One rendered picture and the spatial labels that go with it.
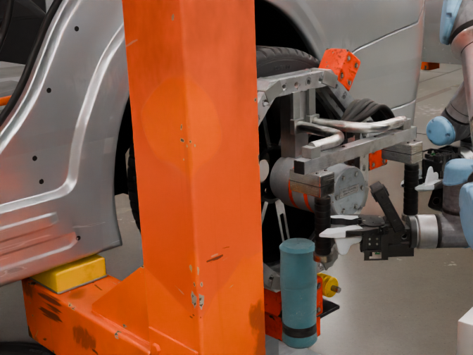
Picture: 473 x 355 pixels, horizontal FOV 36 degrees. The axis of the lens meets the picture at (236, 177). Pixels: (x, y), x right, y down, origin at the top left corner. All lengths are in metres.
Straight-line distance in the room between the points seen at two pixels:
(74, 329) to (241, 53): 0.77
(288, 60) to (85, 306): 0.78
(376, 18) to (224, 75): 1.23
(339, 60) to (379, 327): 1.34
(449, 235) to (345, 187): 0.28
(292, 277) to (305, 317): 0.11
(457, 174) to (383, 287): 1.75
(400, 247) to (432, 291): 1.65
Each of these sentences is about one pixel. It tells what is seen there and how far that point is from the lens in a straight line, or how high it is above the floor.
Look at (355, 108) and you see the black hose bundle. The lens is 1.86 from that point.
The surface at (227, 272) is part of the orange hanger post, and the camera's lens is 1.30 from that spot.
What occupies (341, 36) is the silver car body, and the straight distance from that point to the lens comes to 2.26.
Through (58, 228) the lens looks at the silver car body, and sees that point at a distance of 1.69.
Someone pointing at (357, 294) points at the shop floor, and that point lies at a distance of 3.23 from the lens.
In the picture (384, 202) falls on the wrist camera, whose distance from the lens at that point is 1.60.
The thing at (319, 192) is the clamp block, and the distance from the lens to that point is 1.57.
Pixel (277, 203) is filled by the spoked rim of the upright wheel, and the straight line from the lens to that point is 1.97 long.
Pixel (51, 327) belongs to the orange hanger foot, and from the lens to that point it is 1.80.
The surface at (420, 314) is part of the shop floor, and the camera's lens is 3.09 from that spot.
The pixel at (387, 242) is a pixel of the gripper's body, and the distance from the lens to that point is 1.62.
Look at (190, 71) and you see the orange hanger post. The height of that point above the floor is 1.23.
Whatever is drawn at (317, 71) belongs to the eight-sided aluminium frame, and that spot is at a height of 1.12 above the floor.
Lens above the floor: 1.40
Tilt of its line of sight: 17 degrees down
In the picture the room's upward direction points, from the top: 2 degrees counter-clockwise
